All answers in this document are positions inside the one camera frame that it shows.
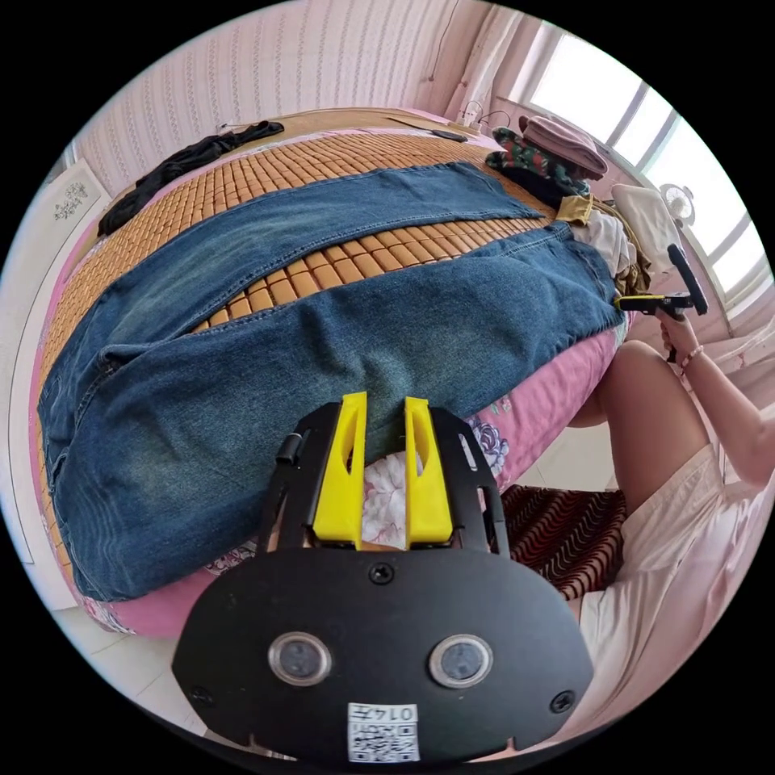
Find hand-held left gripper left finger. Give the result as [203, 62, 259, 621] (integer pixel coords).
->
[312, 392, 369, 551]

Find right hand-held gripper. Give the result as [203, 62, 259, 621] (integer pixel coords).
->
[614, 291, 693, 322]

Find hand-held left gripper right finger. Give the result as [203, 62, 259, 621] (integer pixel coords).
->
[404, 396, 454, 551]

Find blue jeans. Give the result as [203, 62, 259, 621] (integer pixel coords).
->
[37, 160, 628, 602]

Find person's right forearm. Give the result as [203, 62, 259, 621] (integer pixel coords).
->
[680, 346, 775, 487]

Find person's right hand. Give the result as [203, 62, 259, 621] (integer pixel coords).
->
[659, 312, 705, 368]

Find white pillow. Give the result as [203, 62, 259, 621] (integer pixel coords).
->
[610, 183, 685, 262]

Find white fan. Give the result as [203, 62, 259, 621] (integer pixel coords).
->
[658, 183, 696, 229]

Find pile of clothes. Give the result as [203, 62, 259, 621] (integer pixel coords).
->
[484, 115, 655, 299]

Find window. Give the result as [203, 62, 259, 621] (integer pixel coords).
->
[523, 27, 765, 319]

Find person's body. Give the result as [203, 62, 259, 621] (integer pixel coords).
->
[572, 338, 775, 743]

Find black garment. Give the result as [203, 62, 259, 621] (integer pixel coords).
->
[96, 120, 286, 238]

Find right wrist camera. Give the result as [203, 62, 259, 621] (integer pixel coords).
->
[667, 243, 710, 316]

